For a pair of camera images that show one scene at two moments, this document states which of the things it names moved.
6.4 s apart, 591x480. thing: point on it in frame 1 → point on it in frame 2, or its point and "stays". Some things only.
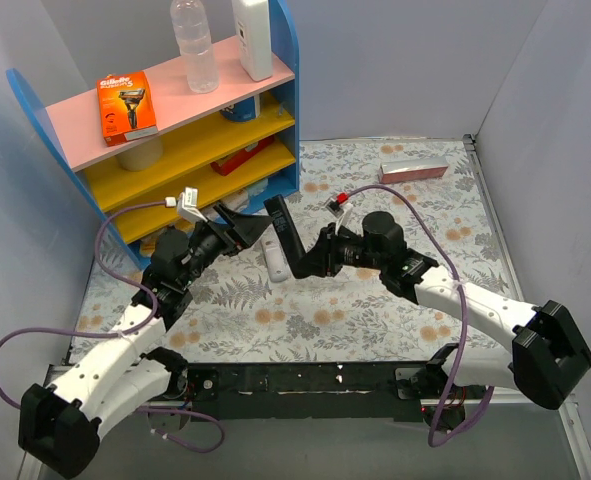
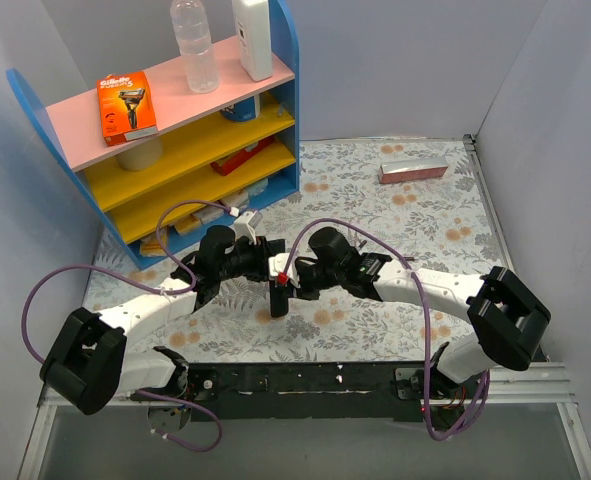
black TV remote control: [287, 234] → [279, 299]
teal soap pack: [258, 187] stays
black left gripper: [226, 236] → [264, 257]
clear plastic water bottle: [194, 40] stays
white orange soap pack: [236, 200] stays
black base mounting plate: [307, 390] stays
